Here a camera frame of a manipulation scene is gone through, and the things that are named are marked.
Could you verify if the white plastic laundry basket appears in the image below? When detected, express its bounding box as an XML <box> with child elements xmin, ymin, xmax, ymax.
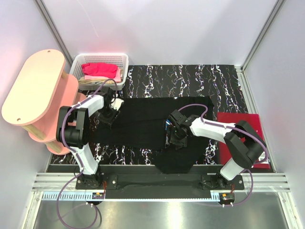
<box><xmin>70</xmin><ymin>53</ymin><xmax>129</xmax><ymax>91</ymax></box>

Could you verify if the light pink garment in basket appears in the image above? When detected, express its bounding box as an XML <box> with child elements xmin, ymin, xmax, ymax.
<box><xmin>84</xmin><ymin>69</ymin><xmax>123</xmax><ymax>83</ymax></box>

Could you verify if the purple cable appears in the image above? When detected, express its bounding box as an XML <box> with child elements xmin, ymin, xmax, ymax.
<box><xmin>177</xmin><ymin>104</ymin><xmax>269</xmax><ymax>206</ymax></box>
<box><xmin>57</xmin><ymin>79</ymin><xmax>119</xmax><ymax>227</ymax></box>

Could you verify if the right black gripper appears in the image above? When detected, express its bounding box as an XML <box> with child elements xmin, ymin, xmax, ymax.
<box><xmin>165</xmin><ymin>125</ymin><xmax>187</xmax><ymax>150</ymax></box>

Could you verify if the magenta t-shirt in basket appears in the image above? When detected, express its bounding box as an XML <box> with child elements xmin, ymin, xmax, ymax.
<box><xmin>81</xmin><ymin>62</ymin><xmax>119</xmax><ymax>79</ymax></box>

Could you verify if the black marbled table mat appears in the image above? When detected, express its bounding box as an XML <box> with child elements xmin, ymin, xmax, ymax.
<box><xmin>90</xmin><ymin>64</ymin><xmax>248</xmax><ymax>165</ymax></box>

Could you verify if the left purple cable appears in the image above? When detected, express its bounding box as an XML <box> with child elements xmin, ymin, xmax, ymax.
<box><xmin>57</xmin><ymin>79</ymin><xmax>119</xmax><ymax>227</ymax></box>

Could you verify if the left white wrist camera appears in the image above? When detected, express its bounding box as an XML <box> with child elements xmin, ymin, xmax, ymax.
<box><xmin>111</xmin><ymin>98</ymin><xmax>124</xmax><ymax>111</ymax></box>

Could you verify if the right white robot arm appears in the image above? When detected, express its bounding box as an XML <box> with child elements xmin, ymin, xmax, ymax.
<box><xmin>168</xmin><ymin>110</ymin><xmax>268</xmax><ymax>189</ymax></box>

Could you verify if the folded red t-shirt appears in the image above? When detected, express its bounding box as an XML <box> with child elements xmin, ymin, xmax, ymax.
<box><xmin>217</xmin><ymin>112</ymin><xmax>271</xmax><ymax>169</ymax></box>

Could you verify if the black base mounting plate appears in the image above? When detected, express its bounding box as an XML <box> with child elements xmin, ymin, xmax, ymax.
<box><xmin>76</xmin><ymin>166</ymin><xmax>244</xmax><ymax>190</ymax></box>

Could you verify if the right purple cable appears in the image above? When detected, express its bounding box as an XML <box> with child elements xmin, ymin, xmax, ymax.
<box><xmin>177</xmin><ymin>104</ymin><xmax>269</xmax><ymax>206</ymax></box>

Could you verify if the pink three-tier wooden shelf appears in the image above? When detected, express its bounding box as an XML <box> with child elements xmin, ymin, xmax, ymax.
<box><xmin>1</xmin><ymin>49</ymin><xmax>86</xmax><ymax>155</ymax></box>

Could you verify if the beige garment in basket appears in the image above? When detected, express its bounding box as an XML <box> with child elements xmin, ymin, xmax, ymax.
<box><xmin>78</xmin><ymin>77</ymin><xmax>115</xmax><ymax>85</ymax></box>

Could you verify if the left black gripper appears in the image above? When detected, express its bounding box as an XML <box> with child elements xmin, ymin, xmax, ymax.
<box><xmin>98</xmin><ymin>104</ymin><xmax>120</xmax><ymax>128</ymax></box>

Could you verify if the black t-shirt with daisy print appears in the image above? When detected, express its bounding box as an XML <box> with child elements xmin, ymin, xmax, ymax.
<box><xmin>90</xmin><ymin>96</ymin><xmax>214</xmax><ymax>174</ymax></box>

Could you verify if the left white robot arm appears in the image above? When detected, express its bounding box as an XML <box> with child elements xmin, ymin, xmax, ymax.
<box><xmin>56</xmin><ymin>87</ymin><xmax>123</xmax><ymax>189</ymax></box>

